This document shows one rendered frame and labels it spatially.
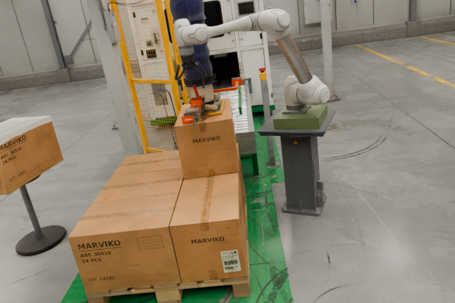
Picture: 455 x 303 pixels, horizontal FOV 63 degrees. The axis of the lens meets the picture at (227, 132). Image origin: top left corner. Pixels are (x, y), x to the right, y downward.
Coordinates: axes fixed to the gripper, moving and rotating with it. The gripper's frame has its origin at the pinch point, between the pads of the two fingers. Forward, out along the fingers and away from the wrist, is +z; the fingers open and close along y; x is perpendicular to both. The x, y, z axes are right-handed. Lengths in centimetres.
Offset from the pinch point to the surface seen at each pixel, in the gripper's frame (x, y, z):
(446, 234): 5, -156, 121
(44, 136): -45, 133, 34
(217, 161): -11, -7, 57
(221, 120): -11.5, -13.4, 27.2
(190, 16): -31, -1, -42
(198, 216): 41, 2, 67
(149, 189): -1, 42, 67
